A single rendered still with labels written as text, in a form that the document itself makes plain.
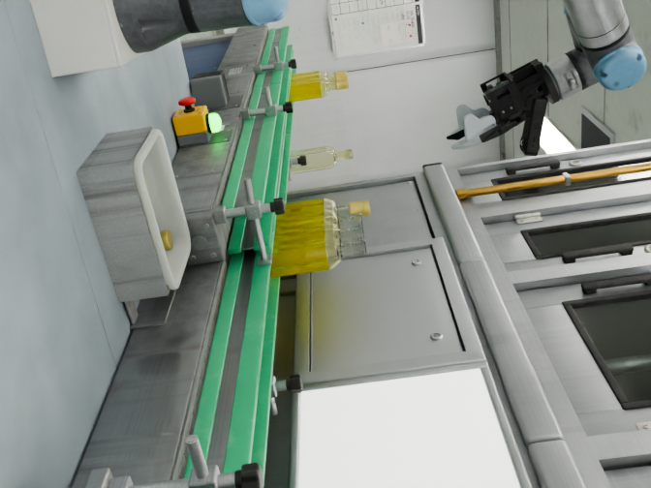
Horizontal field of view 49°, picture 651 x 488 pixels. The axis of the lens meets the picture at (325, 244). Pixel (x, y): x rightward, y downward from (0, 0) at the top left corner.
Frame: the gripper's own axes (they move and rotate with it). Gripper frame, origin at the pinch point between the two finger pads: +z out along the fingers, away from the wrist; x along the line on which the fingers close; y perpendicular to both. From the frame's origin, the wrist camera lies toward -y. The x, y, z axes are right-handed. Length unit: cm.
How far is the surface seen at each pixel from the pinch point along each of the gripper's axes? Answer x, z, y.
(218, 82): -51, 46, 24
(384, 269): -5.7, 25.6, -21.0
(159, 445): 63, 50, 6
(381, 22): -582, 3, -81
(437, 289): 5.5, 16.3, -24.6
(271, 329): 26, 43, -5
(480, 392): 38.7, 14.7, -25.4
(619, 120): -278, -96, -143
